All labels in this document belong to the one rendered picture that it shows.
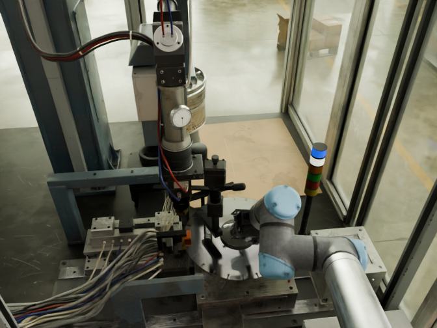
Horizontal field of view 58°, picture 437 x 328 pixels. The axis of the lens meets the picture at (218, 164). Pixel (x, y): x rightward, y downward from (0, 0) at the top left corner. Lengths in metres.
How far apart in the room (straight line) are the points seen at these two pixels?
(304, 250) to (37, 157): 1.46
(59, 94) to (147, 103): 0.56
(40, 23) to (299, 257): 1.01
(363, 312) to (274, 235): 0.25
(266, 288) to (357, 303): 0.56
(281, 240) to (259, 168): 0.96
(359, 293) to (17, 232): 1.28
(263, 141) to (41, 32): 1.09
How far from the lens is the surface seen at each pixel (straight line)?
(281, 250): 0.83
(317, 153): 1.23
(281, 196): 0.84
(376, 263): 1.30
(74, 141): 1.56
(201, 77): 1.78
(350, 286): 0.74
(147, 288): 1.08
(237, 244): 1.18
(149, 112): 0.97
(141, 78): 0.93
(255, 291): 1.22
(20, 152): 2.09
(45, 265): 1.52
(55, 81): 1.44
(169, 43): 0.83
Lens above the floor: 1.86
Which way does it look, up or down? 38 degrees down
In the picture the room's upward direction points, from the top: straight up
